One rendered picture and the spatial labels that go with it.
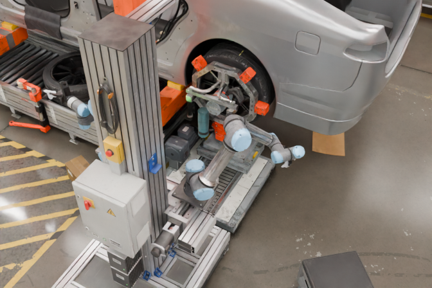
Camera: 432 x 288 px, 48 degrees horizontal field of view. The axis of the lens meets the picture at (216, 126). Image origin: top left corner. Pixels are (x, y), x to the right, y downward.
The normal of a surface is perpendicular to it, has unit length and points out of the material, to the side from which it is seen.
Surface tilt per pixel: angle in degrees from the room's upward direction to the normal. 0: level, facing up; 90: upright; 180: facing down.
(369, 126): 0
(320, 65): 90
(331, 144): 1
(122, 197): 0
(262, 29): 90
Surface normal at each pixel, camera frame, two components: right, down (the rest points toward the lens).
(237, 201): 0.02, -0.74
